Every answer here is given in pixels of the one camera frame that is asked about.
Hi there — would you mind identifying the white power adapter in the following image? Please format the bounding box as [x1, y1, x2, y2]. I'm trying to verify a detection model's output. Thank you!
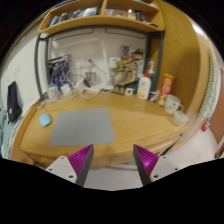
[61, 84, 73, 95]

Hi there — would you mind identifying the clear plastic lidded container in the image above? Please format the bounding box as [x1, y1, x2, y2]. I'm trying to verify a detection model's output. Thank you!
[174, 111, 188, 125]

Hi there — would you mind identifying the white plastic mug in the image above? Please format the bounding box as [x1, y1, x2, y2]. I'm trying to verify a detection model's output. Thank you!
[164, 95, 184, 114]

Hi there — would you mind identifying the light blue computer mouse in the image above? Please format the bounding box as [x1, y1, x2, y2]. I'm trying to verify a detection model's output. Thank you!
[39, 114, 51, 127]

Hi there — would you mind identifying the red yellow snack can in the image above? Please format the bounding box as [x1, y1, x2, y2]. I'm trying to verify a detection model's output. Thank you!
[158, 73, 175, 106]

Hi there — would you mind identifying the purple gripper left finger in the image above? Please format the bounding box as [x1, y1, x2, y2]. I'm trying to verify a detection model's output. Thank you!
[45, 143, 95, 187]

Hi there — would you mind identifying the cluttered desk organiser rack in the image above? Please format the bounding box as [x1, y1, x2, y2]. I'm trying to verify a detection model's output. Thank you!
[112, 45, 144, 95]

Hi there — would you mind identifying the small white cube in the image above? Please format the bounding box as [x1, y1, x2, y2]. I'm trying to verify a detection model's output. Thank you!
[125, 88, 134, 96]

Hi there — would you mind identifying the wooden wall shelf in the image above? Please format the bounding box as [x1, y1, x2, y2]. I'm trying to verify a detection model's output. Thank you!
[38, 0, 165, 34]

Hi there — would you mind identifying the grey mouse pad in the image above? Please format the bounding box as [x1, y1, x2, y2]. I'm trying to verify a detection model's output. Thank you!
[49, 108, 116, 146]

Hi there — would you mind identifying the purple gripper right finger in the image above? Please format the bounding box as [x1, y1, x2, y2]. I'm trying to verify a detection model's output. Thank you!
[132, 143, 181, 186]

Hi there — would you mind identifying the white lotion pump bottle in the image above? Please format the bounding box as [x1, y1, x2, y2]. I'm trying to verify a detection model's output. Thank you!
[137, 70, 151, 100]

